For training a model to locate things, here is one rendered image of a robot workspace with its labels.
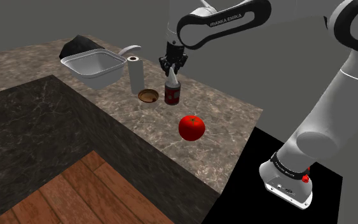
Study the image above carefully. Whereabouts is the silver curved faucet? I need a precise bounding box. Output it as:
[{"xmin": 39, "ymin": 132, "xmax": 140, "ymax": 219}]
[{"xmin": 117, "ymin": 45, "xmax": 142, "ymax": 57}]

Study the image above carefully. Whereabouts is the black robot stand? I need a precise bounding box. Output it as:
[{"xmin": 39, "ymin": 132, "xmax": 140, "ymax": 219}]
[{"xmin": 200, "ymin": 126, "xmax": 343, "ymax": 224}]

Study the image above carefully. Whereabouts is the small brown bowl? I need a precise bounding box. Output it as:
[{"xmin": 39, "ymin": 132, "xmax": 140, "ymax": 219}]
[{"xmin": 137, "ymin": 88, "xmax": 160, "ymax": 104}]

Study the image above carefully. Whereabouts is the white paper towel roll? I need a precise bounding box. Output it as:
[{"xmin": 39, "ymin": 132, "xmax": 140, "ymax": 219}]
[{"xmin": 126, "ymin": 55, "xmax": 146, "ymax": 95}]

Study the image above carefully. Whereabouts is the black angular object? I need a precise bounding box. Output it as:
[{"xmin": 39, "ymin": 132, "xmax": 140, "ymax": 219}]
[{"xmin": 59, "ymin": 34, "xmax": 106, "ymax": 60}]

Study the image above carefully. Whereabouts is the red tomato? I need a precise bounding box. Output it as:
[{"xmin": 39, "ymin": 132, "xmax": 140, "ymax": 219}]
[{"xmin": 178, "ymin": 115, "xmax": 206, "ymax": 142}]

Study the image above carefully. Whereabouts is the red bottle with white nozzle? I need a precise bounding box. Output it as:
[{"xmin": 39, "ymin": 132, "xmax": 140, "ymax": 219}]
[{"xmin": 164, "ymin": 67, "xmax": 182, "ymax": 106}]

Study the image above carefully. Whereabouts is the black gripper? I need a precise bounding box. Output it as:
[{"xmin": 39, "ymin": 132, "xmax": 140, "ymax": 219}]
[{"xmin": 158, "ymin": 41, "xmax": 189, "ymax": 78}]

